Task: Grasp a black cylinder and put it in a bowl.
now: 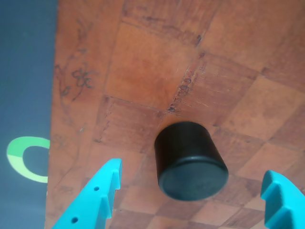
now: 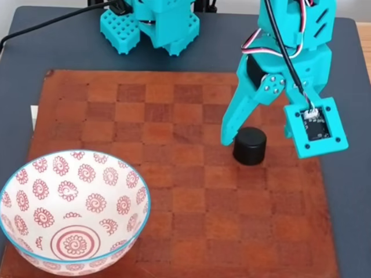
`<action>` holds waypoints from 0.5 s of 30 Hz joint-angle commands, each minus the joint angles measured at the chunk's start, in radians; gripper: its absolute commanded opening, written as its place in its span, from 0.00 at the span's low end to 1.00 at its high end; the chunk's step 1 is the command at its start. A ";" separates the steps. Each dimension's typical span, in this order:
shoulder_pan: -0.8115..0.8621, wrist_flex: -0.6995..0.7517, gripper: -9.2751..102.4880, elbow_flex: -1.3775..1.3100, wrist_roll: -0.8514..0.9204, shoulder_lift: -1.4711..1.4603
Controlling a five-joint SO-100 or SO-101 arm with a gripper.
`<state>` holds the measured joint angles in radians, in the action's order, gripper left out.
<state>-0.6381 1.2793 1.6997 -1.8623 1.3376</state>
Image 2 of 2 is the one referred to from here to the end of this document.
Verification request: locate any black cylinder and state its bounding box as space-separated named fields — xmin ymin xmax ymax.
xmin=232 ymin=126 xmax=268 ymax=166

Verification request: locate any white bowl red flower pattern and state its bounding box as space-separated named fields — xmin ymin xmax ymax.
xmin=0 ymin=149 xmax=152 ymax=276

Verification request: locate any brown leather chessboard mat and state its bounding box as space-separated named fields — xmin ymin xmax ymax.
xmin=0 ymin=68 xmax=340 ymax=278

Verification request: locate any white card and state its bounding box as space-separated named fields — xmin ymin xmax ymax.
xmin=30 ymin=105 xmax=39 ymax=131

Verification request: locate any black camera cable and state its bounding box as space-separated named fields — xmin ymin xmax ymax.
xmin=262 ymin=0 xmax=312 ymax=109

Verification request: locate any white red servo wire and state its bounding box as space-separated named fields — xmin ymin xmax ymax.
xmin=241 ymin=0 xmax=317 ymax=63

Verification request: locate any turquoise camera box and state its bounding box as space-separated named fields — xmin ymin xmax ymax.
xmin=283 ymin=97 xmax=349 ymax=159

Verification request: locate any black base cable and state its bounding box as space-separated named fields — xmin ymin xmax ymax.
xmin=0 ymin=0 xmax=134 ymax=52

